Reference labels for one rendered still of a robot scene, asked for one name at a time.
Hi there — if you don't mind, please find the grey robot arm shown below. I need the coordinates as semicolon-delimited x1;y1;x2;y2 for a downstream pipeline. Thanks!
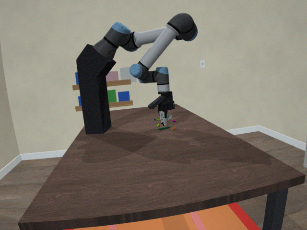
94;13;198;92

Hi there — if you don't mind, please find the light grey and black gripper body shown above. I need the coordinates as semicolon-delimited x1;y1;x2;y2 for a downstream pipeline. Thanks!
158;91;175;111

